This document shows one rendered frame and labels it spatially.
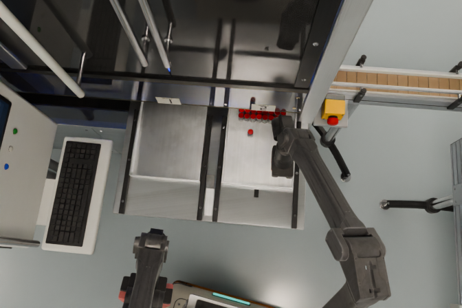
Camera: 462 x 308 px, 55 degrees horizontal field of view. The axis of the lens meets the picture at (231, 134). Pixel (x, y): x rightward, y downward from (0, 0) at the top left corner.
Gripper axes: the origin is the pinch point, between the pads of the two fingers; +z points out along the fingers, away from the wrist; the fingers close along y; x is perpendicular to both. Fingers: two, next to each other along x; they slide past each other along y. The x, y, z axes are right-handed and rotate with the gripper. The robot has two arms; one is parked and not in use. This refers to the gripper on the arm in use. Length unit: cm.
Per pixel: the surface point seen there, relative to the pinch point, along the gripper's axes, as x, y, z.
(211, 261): 27, -10, 111
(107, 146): 67, 16, 25
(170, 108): 42, 29, 15
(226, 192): 17.8, -1.6, 20.3
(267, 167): 3.2, 8.8, 18.3
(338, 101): -19.8, 27.9, -0.3
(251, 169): 9.3, 7.6, 18.5
